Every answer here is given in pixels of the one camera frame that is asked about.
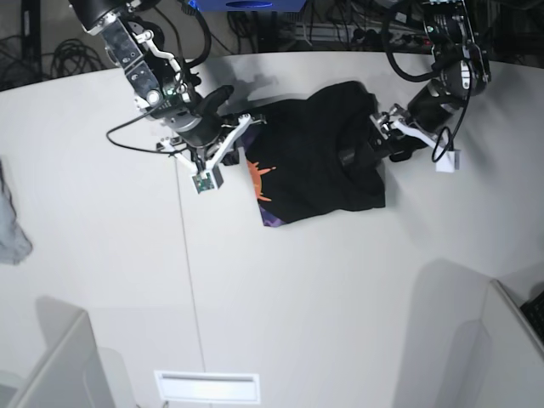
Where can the black T-shirt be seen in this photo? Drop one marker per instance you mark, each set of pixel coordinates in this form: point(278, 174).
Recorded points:
point(313, 156)

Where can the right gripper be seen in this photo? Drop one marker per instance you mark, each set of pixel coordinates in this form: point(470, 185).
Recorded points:
point(201, 125)

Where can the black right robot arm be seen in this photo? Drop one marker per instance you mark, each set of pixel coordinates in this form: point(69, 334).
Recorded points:
point(165, 83)

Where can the grey cloth at left edge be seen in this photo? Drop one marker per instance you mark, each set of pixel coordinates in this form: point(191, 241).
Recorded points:
point(15, 246)

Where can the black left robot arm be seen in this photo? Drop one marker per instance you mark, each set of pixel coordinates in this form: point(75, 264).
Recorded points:
point(461, 68)

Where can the white partition panel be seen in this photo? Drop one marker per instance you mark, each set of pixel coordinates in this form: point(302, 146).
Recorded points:
point(69, 373)
point(505, 365)

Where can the blue box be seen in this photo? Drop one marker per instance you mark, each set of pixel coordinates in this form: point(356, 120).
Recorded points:
point(250, 5)

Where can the white partition panel right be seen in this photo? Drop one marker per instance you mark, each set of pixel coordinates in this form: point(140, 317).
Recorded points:
point(505, 365)

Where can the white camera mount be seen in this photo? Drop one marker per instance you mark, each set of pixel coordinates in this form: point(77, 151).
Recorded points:
point(399, 134)
point(203, 163)

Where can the black keyboard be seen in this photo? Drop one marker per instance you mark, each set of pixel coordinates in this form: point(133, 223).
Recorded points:
point(533, 312)

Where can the white partition panel left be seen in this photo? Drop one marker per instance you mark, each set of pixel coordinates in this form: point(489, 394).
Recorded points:
point(69, 373)

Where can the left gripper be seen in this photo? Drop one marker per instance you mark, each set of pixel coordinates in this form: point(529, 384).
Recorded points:
point(433, 107)

